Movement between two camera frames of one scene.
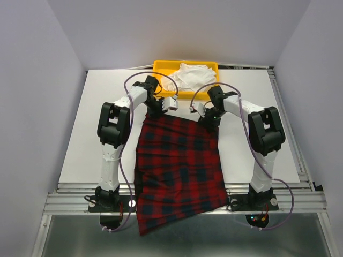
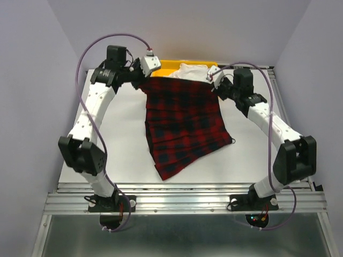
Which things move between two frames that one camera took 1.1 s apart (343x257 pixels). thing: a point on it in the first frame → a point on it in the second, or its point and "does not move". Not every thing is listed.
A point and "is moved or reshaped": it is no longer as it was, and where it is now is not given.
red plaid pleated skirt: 178,171 is moved or reshaped
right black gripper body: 212,118 → 226,90
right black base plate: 253,202 does not move
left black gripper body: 154,106 → 134,74
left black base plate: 111,203 does not move
